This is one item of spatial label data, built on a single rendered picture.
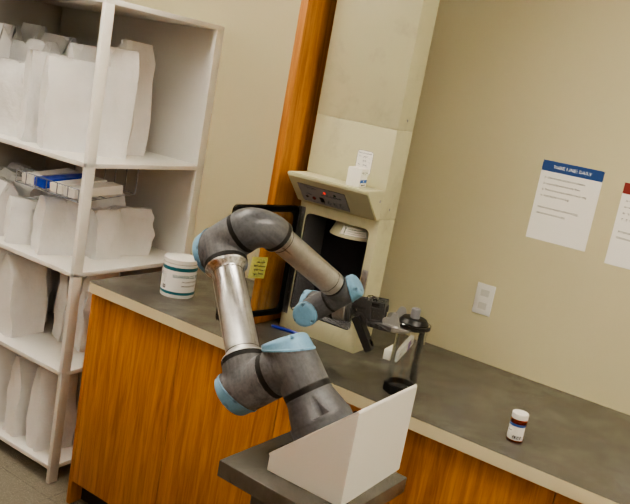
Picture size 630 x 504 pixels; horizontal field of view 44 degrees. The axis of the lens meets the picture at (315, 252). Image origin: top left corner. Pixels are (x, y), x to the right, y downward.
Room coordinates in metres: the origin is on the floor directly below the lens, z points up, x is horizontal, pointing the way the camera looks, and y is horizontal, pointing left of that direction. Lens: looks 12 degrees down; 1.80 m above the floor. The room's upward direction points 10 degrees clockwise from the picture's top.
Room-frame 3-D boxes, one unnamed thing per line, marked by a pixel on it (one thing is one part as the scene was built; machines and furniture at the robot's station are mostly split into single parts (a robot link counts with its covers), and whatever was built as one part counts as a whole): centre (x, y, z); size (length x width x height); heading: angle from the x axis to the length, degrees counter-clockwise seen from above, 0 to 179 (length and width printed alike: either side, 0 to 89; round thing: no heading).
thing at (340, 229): (2.73, -0.13, 1.34); 0.18 x 0.18 x 0.05
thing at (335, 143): (2.76, -0.12, 1.33); 0.32 x 0.25 x 0.77; 58
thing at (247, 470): (1.70, -0.09, 0.92); 0.32 x 0.32 x 0.04; 56
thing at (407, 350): (2.29, -0.33, 1.06); 0.11 x 0.11 x 0.21
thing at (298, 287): (2.76, -0.12, 1.19); 0.26 x 0.24 x 0.35; 58
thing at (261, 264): (2.61, 0.18, 1.19); 0.30 x 0.01 x 0.40; 139
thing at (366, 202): (2.61, -0.03, 1.46); 0.32 x 0.11 x 0.10; 58
